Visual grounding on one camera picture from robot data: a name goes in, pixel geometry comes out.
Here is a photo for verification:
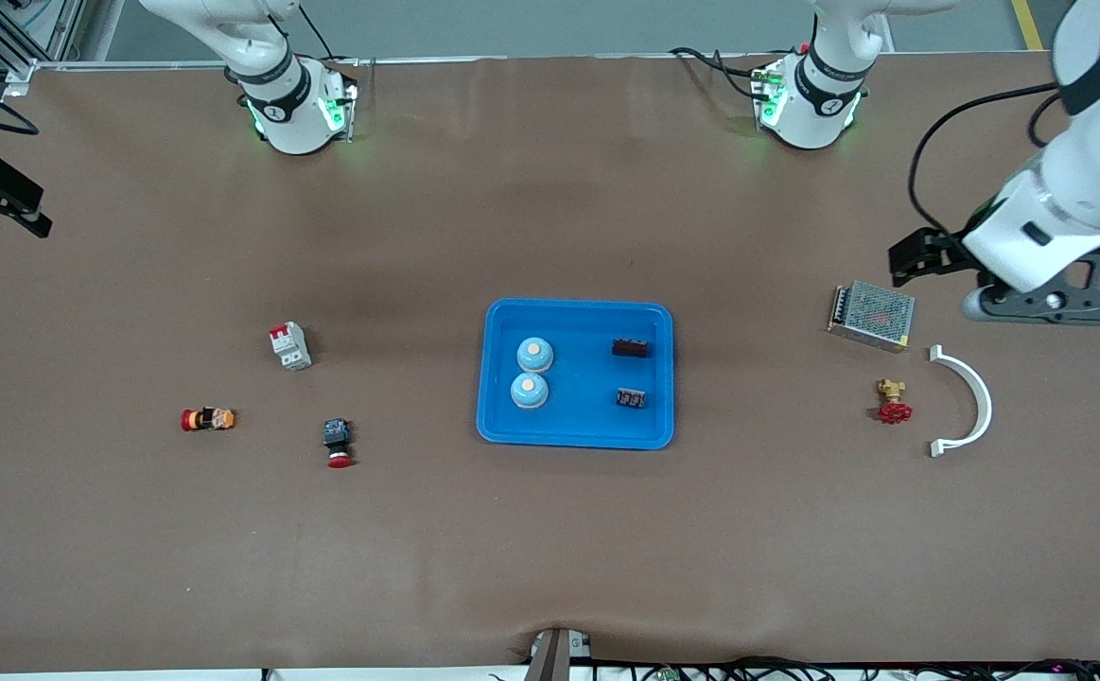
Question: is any light blue call bell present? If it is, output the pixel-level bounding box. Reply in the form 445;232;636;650
510;372;550;410
515;336;555;375

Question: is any metal mesh power supply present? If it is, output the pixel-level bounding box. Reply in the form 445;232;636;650
827;280;917;354

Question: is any white red circuit breaker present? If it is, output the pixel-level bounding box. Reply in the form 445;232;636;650
269;322;313;372

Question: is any blue plastic tray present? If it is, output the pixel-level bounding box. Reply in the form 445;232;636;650
476;299;675;451

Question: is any red emergency stop button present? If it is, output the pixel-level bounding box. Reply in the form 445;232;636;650
323;418;355;470

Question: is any brown table cover sheet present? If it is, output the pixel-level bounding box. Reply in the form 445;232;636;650
0;52;1100;674

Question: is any brass valve red handle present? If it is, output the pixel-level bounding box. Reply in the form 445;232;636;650
874;378;914;426

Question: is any white curved plastic bracket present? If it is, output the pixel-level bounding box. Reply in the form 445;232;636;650
928;344;993;459

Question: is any aluminium frame post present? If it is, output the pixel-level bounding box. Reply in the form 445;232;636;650
0;0;87;100

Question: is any black left arm base cable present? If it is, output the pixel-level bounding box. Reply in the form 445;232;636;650
669;45;773;100

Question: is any black arm base cable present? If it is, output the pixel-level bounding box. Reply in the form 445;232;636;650
669;45;773;100
299;0;361;67

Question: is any black right arm base cable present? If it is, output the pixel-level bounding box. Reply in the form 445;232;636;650
299;0;361;67

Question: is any grey metal table bracket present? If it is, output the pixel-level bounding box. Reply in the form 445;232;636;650
523;627;596;681

